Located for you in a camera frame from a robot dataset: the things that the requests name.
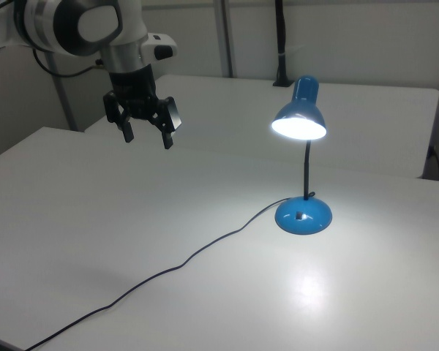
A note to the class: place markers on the black camera stand pole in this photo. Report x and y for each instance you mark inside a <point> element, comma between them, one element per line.
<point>281,36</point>

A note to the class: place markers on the grey metal partition post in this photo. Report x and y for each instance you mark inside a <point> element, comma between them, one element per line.
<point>64,102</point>
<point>225,36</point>

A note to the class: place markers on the blue desk lamp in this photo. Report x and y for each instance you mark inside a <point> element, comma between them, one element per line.
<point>303,219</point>

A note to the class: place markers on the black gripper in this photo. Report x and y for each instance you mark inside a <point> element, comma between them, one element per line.
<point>133,87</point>

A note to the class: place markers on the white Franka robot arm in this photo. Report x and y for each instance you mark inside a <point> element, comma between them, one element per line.
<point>95,22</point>

